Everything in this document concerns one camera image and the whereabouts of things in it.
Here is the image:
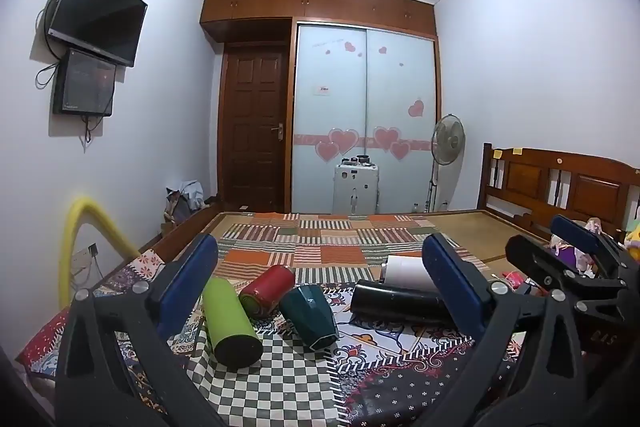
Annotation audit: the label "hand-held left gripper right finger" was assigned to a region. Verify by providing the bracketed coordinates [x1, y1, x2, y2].
[421, 233, 589, 427]

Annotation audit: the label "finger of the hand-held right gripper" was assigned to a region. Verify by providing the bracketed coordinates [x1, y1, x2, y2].
[504, 234, 590, 303]
[550, 214, 632, 280]

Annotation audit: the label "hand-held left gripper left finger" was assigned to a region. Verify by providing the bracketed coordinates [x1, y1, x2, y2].
[54, 233, 226, 427]

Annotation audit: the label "white cup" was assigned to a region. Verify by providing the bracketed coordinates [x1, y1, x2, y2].
[381, 255, 443, 294]

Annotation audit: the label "lime green cup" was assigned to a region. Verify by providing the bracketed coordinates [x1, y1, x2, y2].
[201, 278, 264, 369]

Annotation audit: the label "black cup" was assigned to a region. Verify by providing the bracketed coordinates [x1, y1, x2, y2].
[350, 279, 453, 327]

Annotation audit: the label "red cup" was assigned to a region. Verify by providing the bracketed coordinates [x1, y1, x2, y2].
[238, 265, 296, 320]

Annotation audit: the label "dark teal faceted cup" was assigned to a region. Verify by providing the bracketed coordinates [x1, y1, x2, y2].
[279, 284, 341, 351]

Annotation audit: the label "pink stuffed doll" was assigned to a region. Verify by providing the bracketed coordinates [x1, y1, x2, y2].
[547, 218, 602, 279]

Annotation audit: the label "yellow plush toy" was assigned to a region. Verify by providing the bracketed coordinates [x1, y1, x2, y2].
[621, 206, 640, 261]

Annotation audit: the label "woven bamboo mat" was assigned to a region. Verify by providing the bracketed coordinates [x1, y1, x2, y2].
[425, 209, 548, 269]

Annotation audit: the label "wooden bed footboard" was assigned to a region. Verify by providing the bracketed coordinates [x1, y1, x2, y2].
[150, 206, 221, 260]

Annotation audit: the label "wooden bed headboard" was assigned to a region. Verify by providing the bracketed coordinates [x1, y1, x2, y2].
[477, 143, 640, 253]

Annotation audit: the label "pile of bags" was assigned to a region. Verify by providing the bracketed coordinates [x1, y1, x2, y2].
[162, 180, 219, 229]

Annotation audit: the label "floral printed quilt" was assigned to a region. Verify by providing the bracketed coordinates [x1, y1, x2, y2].
[15, 249, 528, 427]

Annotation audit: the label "dark red dotted cloth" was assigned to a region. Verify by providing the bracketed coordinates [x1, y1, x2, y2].
[344, 337, 513, 427]

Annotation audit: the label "yellow foam tube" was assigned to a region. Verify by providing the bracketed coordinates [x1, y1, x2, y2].
[59, 195, 142, 311]

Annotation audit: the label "striped patchwork blanket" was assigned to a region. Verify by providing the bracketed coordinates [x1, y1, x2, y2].
[207, 212, 491, 289]

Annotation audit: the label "green checkered cloth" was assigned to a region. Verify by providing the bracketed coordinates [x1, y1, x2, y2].
[167, 324, 373, 427]

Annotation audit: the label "white boxy appliance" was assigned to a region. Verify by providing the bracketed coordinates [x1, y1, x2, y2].
[333, 162, 379, 216]

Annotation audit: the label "white standing fan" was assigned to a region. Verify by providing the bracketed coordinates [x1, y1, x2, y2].
[427, 113, 467, 212]

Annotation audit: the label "brown wooden door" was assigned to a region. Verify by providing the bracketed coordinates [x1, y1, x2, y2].
[218, 43, 291, 212]

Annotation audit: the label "wooden wardrobe with heart stickers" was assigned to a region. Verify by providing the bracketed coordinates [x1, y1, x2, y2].
[200, 0, 442, 216]

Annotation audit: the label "white wall socket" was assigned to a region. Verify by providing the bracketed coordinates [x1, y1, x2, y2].
[70, 243, 100, 279]

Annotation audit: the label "small black wall monitor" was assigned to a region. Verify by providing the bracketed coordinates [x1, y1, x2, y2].
[52, 48, 117, 118]

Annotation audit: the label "black television cables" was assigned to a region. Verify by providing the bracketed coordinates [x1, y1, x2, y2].
[34, 0, 65, 90]

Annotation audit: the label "wall-mounted black television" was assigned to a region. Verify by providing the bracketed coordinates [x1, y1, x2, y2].
[46, 0, 148, 68]

